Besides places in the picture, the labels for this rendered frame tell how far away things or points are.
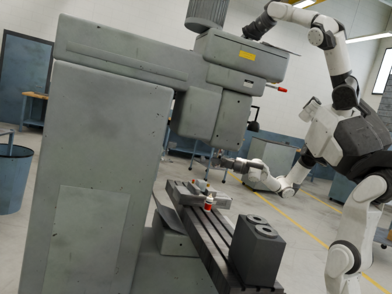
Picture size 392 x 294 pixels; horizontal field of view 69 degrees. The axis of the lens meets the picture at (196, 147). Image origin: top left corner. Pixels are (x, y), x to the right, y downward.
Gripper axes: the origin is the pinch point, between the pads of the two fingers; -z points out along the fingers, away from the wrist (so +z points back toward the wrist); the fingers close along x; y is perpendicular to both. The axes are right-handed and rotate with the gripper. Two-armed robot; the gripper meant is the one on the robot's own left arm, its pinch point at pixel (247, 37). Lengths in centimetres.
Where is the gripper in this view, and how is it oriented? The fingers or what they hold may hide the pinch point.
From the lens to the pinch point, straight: 168.9
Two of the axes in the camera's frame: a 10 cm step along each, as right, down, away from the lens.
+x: 8.4, 1.2, 5.3
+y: -0.5, -9.5, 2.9
